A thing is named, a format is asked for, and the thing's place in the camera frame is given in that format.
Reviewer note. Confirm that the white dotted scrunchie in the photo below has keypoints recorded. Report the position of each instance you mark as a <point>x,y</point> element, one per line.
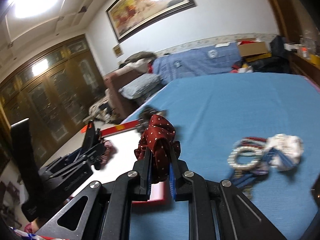
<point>286,148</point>

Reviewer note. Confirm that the blue checked quilt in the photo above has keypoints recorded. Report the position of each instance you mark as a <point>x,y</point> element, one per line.
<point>195,60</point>

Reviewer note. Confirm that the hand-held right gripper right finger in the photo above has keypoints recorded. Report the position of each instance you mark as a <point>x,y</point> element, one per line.
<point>173,182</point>

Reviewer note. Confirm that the red plaid scrunchie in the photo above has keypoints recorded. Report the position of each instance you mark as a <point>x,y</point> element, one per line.
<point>109,150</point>

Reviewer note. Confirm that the cardboard box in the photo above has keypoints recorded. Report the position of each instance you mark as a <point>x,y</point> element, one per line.
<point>252,48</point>

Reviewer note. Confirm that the orange capped bottle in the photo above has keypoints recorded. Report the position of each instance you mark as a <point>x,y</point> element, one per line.
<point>305,53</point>

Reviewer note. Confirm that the red rimmed white tray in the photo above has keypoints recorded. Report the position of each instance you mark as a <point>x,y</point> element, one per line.
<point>120,152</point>

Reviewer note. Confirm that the dark red polka dot scrunchie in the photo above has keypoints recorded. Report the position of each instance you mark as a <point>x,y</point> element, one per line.
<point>157,135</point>

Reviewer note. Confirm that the blue striped ribbon band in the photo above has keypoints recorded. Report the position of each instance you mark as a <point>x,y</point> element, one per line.
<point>250,180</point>

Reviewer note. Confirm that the grey pillow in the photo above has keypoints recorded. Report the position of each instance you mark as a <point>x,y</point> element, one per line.
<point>141,86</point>

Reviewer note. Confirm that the brown armchair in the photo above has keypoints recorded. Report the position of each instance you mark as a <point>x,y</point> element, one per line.
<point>117,87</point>

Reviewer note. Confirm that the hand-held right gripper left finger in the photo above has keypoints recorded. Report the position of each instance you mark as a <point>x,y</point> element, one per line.
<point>149,180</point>

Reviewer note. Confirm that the black bag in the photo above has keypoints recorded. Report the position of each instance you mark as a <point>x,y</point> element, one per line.
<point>278,46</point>

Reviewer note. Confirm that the red round stool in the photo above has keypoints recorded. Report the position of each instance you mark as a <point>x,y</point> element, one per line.
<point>84,129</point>

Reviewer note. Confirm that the dark wooden wardrobe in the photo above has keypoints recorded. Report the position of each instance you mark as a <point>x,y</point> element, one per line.
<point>50,92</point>

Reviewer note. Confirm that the wooden side table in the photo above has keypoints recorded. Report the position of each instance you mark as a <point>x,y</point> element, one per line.
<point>305,67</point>

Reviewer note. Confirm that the heap of clothes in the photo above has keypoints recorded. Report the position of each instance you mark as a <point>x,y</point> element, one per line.
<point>140,57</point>

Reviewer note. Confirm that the framed painting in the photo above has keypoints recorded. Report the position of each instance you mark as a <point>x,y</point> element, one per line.
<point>147,7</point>

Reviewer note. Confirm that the gold wall plaque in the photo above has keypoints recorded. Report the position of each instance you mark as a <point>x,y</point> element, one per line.
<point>118,50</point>

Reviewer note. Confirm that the patterned blanket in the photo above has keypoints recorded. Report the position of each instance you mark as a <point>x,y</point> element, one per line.
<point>100,108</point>

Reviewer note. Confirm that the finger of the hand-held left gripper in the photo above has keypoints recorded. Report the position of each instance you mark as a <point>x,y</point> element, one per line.
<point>90,137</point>
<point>93,155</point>

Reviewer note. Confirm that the dark grey sheer scrunchie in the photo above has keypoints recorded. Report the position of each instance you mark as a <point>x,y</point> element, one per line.
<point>148,116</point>

